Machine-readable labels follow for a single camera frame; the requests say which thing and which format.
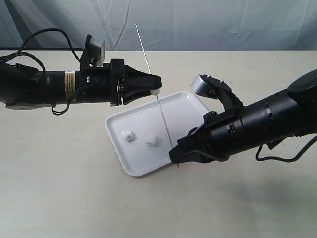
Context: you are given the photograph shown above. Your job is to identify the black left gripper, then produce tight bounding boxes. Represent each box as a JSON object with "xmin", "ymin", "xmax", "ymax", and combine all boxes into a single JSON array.
[{"xmin": 110, "ymin": 59, "xmax": 162, "ymax": 107}]

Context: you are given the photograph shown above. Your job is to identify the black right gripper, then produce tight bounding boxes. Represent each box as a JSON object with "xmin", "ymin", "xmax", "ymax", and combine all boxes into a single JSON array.
[{"xmin": 169, "ymin": 105, "xmax": 250, "ymax": 164}]

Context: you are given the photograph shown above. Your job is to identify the white marshmallow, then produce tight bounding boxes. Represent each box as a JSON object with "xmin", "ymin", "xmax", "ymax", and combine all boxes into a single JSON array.
[{"xmin": 146, "ymin": 133, "xmax": 159, "ymax": 146}]

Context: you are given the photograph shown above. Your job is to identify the thin metal skewer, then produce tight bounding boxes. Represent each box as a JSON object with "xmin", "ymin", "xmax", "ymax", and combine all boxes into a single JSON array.
[{"xmin": 135, "ymin": 23, "xmax": 179, "ymax": 168}]

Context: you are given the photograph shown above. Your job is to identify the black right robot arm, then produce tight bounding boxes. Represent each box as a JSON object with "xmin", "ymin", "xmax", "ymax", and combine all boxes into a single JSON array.
[{"xmin": 169, "ymin": 70, "xmax": 317, "ymax": 164}]

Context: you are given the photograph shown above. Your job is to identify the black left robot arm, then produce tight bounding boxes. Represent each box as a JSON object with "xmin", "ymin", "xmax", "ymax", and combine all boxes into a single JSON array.
[{"xmin": 0, "ymin": 59, "xmax": 162, "ymax": 109}]

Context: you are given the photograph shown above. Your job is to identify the white rectangular plastic tray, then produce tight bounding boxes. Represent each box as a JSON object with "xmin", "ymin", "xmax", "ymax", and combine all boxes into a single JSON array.
[{"xmin": 105, "ymin": 91, "xmax": 208, "ymax": 177}]

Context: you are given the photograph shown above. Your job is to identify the white backdrop curtain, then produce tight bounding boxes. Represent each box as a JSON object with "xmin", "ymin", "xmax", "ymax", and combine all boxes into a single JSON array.
[{"xmin": 0, "ymin": 0, "xmax": 317, "ymax": 51}]

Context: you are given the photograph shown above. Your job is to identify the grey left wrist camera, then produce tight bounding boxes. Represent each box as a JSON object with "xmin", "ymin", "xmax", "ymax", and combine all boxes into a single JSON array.
[{"xmin": 80, "ymin": 34, "xmax": 105, "ymax": 71}]

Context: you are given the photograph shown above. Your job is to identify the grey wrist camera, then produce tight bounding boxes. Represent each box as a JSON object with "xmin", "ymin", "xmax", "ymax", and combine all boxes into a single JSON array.
[
  {"xmin": 80, "ymin": 34, "xmax": 105, "ymax": 71},
  {"xmin": 190, "ymin": 74, "xmax": 244, "ymax": 110}
]

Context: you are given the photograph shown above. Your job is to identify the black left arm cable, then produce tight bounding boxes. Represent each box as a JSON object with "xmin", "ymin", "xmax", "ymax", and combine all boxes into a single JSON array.
[{"xmin": 0, "ymin": 28, "xmax": 82, "ymax": 116}]

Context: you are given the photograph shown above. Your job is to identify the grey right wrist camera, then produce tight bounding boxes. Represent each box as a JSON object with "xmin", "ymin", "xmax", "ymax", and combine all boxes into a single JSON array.
[{"xmin": 190, "ymin": 74, "xmax": 244, "ymax": 110}]

